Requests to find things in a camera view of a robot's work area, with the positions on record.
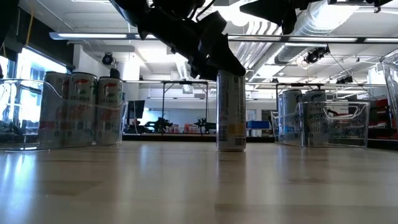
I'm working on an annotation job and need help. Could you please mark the silver ceiling duct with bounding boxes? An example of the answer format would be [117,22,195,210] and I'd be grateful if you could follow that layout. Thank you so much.
[273,0,360,65]

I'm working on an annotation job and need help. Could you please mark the black frame background table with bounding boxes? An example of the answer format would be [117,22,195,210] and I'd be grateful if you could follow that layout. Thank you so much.
[245,82,388,105]
[123,79,217,135]

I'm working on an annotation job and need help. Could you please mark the dome security camera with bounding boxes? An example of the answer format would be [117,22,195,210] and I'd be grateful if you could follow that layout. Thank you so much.
[101,52,114,66]

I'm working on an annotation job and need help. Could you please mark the clear plastic bin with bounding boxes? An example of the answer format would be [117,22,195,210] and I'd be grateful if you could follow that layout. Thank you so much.
[379,49,398,128]
[270,101,371,149]
[0,77,129,152]

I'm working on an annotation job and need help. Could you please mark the large bright window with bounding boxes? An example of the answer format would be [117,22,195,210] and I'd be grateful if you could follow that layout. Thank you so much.
[0,46,68,134]

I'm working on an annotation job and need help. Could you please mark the blue storage bins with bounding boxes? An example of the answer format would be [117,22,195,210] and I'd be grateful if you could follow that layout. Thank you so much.
[247,120,271,129]

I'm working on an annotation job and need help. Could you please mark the black computer monitor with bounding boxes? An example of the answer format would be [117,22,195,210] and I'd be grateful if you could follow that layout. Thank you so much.
[127,100,146,119]

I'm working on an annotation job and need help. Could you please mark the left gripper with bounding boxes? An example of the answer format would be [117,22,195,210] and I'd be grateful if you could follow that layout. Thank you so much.
[111,0,246,81]

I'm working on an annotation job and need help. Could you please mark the white ceiling lamp panel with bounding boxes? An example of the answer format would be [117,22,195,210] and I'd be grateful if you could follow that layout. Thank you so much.
[222,4,249,28]

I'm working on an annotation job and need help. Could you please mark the long ceiling light strip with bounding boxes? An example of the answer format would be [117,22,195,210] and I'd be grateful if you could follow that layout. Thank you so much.
[49,32,128,40]
[364,37,398,44]
[289,37,358,43]
[228,35,282,42]

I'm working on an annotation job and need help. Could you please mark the red tool cabinet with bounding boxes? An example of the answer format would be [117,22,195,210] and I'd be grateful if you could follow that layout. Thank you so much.
[374,98,398,140]

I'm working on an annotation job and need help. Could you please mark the black track spotlight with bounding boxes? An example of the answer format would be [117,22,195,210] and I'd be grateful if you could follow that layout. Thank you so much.
[335,75,354,85]
[303,45,330,65]

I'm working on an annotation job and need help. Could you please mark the yellow hanging cable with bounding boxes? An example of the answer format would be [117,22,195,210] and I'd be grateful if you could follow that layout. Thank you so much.
[26,6,34,47]

